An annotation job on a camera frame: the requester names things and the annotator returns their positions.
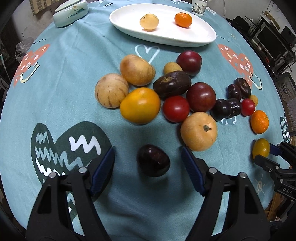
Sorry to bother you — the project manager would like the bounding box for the small yellow round fruit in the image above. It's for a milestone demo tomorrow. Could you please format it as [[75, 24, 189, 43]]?
[[252, 138, 270, 159]]

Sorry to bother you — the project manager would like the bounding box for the small red cherry tomato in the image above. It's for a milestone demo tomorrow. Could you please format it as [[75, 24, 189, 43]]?
[[241, 99, 255, 116]]

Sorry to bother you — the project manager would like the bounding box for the dark red apple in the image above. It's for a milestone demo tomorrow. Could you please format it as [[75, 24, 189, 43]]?
[[186, 82, 216, 113]]

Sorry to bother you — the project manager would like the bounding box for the dark purple plum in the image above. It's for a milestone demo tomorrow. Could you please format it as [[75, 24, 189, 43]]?
[[234, 77, 251, 98], [227, 84, 242, 101], [137, 144, 171, 177], [210, 99, 231, 121], [226, 98, 242, 118]]

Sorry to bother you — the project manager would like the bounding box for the tan round pear with stem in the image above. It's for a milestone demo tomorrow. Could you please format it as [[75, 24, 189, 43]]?
[[180, 112, 217, 151]]

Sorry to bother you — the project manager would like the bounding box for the black shelf with equipment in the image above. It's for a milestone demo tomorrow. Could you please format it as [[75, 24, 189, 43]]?
[[227, 16, 295, 77]]

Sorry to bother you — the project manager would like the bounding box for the bright red tomato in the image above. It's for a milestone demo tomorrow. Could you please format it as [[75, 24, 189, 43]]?
[[163, 95, 190, 123]]

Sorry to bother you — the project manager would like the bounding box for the dark brown oval fruit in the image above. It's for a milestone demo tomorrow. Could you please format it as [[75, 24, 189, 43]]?
[[152, 71, 192, 99]]

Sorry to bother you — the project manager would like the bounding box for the dark red plum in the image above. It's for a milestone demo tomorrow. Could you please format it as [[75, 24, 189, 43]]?
[[176, 50, 202, 76]]

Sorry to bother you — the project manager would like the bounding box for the blue patterned tablecloth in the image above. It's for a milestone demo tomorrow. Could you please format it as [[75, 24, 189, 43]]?
[[1, 1, 290, 240]]

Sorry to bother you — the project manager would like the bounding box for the small tan round fruit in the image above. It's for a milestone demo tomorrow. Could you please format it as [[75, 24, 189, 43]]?
[[163, 62, 182, 75]]

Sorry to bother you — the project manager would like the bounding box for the tan striped melon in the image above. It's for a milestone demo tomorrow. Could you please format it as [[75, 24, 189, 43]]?
[[95, 73, 129, 108]]

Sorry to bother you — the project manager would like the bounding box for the large orange persimmon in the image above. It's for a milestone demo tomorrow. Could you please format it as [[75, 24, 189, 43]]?
[[119, 87, 161, 125]]

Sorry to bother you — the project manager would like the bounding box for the orange tangerine on plate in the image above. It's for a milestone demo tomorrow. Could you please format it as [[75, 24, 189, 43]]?
[[175, 13, 193, 28]]

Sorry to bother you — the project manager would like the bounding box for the tan oval pear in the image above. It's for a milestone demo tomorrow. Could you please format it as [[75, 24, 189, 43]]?
[[119, 54, 156, 86]]

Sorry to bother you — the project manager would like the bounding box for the patterned paper cup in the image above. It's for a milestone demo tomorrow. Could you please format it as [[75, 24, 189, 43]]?
[[191, 0, 208, 16]]

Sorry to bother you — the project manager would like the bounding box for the crumpled plastic bag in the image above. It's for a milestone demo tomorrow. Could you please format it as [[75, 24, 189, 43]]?
[[15, 37, 34, 63]]

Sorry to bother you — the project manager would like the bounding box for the pale yellow round fruit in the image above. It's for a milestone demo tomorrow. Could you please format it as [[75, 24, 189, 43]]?
[[139, 14, 159, 31]]

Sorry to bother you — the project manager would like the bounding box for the white oval plate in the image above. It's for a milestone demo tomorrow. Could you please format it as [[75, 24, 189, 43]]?
[[109, 3, 216, 47]]

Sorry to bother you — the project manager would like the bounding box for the pale blue lidded ceramic jar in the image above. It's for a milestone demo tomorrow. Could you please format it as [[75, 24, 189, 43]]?
[[53, 1, 89, 28]]

